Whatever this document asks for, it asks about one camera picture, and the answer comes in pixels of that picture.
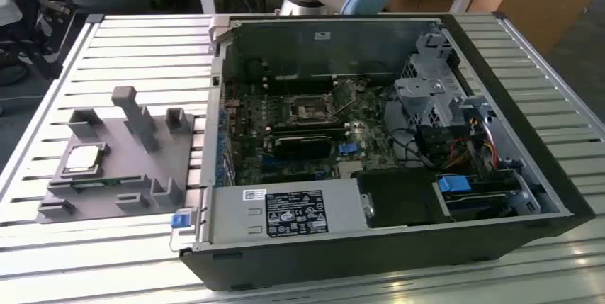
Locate thin metal locking lever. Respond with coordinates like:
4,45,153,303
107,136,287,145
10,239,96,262
333,98,360,117

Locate metal socket cover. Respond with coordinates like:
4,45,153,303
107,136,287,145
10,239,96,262
329,78,360,113

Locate green motherboard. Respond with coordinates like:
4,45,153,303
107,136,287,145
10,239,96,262
220,76,413,186

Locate black wire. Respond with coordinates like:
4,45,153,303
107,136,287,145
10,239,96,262
391,127,439,169

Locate blue case latch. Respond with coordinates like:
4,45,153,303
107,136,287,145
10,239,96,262
171,213,196,230

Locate CPU socket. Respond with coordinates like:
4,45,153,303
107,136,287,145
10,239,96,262
287,95,340,124

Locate black graphics card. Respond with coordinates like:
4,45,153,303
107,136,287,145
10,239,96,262
272,135,335,161

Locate black open PC case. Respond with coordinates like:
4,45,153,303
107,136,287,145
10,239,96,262
177,13,597,293

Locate black RAM slot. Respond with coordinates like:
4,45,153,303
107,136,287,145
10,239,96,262
271,128,347,139
268,123,345,133

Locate small silver heatsink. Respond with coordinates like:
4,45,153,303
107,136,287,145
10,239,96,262
339,161,367,180

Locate silver power supply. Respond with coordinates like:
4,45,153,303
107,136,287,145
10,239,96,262
200,179,376,247

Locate silver CPU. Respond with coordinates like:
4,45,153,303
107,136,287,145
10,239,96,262
63,144,108,174

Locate blue disk carrier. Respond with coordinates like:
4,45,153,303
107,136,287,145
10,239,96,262
436,174,473,194

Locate black drive bay cover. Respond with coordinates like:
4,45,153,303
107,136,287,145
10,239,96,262
356,169,457,230

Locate metal disk bay cage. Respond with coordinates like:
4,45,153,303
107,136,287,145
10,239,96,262
393,33,480,132

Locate yellow red wire bundle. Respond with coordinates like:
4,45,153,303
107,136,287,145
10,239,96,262
441,137,500,171

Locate grey parts rack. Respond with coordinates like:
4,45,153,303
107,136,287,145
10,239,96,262
36,86,197,225

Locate black equipment stand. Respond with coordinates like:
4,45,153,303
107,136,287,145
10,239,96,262
0,0,78,87

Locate black rating label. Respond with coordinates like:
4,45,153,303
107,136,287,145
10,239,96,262
265,190,329,239

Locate green RAM stick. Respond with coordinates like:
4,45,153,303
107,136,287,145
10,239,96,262
70,177,120,188

